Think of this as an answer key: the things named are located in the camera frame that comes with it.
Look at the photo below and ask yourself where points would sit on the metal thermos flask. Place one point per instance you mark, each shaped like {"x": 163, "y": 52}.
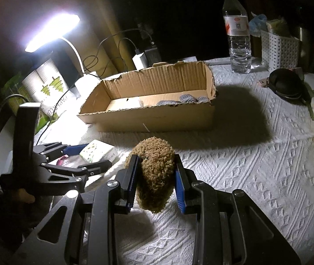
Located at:
{"x": 305, "y": 48}

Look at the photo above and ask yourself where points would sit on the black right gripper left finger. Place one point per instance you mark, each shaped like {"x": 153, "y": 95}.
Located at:
{"x": 128, "y": 179}

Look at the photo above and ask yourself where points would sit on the black round pouch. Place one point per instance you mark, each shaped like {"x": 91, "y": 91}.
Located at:
{"x": 287, "y": 85}

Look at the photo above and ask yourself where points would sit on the white paper bag tree print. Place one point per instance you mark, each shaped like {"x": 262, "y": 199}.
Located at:
{"x": 47, "y": 86}

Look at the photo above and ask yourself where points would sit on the black dotted knit glove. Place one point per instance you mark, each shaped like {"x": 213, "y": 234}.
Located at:
{"x": 184, "y": 99}

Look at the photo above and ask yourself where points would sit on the white LED desk lamp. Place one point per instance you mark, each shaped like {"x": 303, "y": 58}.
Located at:
{"x": 55, "y": 29}

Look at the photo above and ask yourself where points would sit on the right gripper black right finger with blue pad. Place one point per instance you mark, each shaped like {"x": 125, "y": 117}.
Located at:
{"x": 187, "y": 196}

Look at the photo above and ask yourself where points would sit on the white green small carton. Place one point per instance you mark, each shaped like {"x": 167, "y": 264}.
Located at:
{"x": 97, "y": 151}

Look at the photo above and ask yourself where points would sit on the open cardboard box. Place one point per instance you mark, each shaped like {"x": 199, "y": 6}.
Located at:
{"x": 127, "y": 102}

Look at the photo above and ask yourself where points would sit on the brown fuzzy cookie plush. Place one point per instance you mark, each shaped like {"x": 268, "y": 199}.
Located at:
{"x": 157, "y": 173}

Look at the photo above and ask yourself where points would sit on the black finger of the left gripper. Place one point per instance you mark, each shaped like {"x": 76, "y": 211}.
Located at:
{"x": 89, "y": 169}
{"x": 54, "y": 150}

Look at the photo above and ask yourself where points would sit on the white power adapter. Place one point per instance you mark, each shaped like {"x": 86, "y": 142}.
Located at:
{"x": 140, "y": 61}

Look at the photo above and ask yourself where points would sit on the clear plastic water bottle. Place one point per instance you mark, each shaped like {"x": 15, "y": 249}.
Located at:
{"x": 238, "y": 32}

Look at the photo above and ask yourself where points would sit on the white embossed tablecloth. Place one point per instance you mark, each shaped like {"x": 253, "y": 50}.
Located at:
{"x": 258, "y": 143}

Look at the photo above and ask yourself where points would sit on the white perforated plastic basket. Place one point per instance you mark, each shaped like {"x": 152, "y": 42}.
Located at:
{"x": 279, "y": 52}

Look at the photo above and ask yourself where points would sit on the blue plastic bag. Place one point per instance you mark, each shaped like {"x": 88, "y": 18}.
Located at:
{"x": 258, "y": 24}

